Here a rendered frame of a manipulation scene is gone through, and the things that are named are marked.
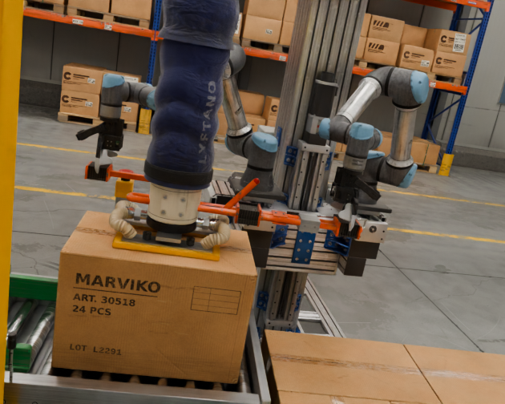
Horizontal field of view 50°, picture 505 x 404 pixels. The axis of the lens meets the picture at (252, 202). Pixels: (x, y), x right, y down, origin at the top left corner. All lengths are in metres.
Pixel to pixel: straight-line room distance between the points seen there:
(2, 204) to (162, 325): 0.65
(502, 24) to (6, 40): 11.31
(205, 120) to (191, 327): 0.65
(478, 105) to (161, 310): 10.79
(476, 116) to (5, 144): 11.23
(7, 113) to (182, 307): 0.78
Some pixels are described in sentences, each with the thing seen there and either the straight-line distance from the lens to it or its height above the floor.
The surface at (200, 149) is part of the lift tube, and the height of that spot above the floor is 1.29.
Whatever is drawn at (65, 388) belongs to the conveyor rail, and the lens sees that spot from 1.73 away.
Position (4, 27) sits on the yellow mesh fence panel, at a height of 1.57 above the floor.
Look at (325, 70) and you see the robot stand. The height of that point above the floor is 1.57.
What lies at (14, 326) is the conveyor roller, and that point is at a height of 0.55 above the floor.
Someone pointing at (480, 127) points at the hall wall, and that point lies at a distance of 12.22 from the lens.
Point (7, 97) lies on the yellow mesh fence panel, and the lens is 1.36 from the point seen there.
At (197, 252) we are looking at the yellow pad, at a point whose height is 0.97.
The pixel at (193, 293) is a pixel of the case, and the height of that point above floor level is 0.86.
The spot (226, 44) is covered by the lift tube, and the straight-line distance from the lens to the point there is 1.67.
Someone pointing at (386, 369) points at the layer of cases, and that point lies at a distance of 2.20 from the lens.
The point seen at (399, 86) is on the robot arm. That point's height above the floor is 1.57.
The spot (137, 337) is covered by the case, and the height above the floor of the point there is 0.69.
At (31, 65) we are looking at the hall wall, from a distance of 10.38.
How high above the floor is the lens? 1.62
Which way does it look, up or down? 16 degrees down
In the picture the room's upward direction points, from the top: 10 degrees clockwise
